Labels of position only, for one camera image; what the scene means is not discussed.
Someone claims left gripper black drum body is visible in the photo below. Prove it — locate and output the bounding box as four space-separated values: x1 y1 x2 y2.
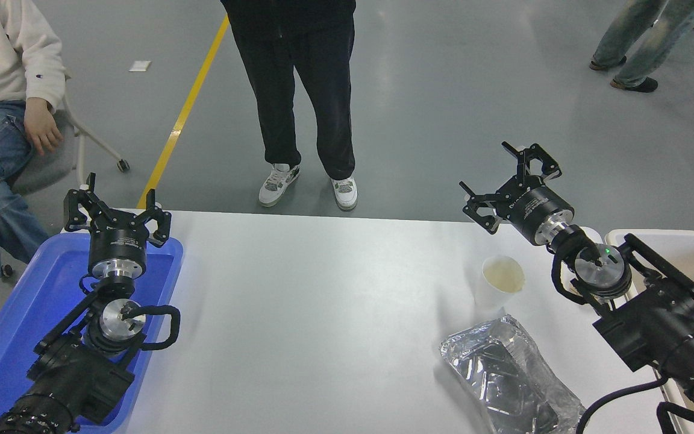
87 211 150 266

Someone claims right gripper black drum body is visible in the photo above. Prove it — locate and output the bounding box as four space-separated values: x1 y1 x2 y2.
499 185 575 243

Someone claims white paper cup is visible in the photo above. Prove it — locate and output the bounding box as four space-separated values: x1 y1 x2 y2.
474 255 527 314

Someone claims person's left hand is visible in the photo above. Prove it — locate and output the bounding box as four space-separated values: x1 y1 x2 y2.
24 96 64 156

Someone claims grey office chair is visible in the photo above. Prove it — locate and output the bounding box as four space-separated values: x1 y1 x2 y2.
10 72 131 197

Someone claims blue plastic tray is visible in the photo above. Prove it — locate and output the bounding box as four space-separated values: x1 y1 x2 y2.
0 232 185 434

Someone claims crumpled silver foil tray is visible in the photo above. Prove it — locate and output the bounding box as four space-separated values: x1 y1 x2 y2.
440 313 589 434

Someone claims person walking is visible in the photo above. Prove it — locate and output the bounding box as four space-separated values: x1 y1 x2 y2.
588 0 694 94

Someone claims person on foot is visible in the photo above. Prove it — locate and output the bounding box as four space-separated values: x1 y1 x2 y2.
220 0 360 212

